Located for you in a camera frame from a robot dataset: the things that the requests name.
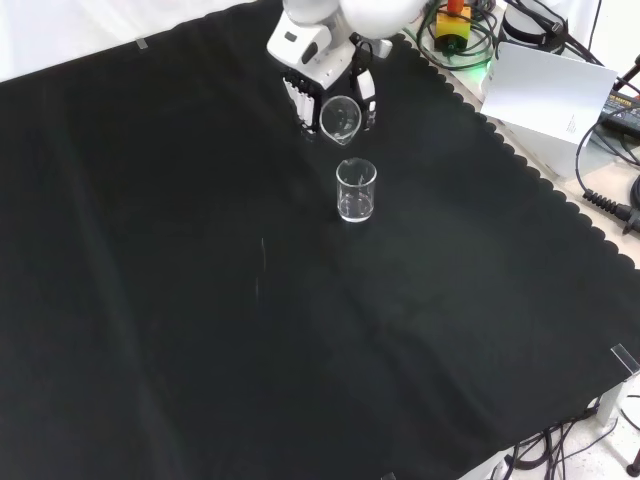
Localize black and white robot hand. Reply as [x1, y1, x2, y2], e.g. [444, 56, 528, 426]
[266, 10, 395, 145]

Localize clear glass beaker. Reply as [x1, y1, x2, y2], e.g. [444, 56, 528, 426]
[320, 95, 363, 148]
[334, 157, 379, 224]

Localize yellow stop button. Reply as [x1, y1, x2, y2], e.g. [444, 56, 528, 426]
[433, 0, 474, 52]

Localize pale board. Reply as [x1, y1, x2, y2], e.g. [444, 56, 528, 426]
[481, 41, 620, 180]

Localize black bench cloth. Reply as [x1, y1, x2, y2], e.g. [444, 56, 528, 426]
[0, 0, 640, 480]

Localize black power adapter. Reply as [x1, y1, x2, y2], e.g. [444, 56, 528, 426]
[598, 88, 640, 133]

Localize green and black cable bundle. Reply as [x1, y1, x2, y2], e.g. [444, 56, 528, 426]
[415, 0, 504, 72]

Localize black cable with ribbed plug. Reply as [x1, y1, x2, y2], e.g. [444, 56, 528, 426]
[573, 112, 640, 236]

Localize black floor cable bundle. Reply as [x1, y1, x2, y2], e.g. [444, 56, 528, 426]
[492, 394, 640, 480]

